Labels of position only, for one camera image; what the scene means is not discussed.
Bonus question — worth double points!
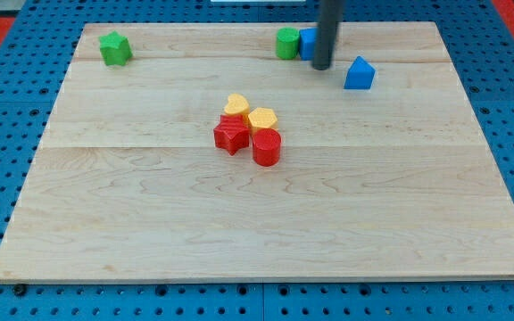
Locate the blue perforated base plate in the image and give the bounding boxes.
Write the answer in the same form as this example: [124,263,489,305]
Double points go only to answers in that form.
[0,1,514,320]

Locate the yellow heart block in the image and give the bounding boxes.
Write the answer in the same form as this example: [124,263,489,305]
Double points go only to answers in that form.
[223,93,251,125]

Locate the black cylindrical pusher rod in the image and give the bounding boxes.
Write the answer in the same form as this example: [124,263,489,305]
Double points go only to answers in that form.
[311,0,344,70]

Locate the blue triangle block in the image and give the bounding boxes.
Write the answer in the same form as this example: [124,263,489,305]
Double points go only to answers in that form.
[344,56,376,90]

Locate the yellow hexagon block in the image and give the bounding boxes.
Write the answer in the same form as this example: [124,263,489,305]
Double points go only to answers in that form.
[248,107,278,136]

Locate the red cylinder block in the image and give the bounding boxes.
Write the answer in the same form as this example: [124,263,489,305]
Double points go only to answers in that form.
[253,128,282,167]

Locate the red star block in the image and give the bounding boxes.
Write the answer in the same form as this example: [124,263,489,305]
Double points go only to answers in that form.
[213,115,250,155]

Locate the green star block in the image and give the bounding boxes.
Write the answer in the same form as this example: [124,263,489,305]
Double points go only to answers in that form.
[98,31,133,66]

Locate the green cylinder block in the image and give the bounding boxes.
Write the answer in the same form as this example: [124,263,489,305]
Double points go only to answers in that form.
[275,27,300,60]

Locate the light wooden board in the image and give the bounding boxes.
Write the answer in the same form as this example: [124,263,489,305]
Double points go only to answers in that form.
[0,21,514,284]

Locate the blue cube block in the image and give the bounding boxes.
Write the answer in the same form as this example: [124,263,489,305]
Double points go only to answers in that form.
[298,28,317,61]

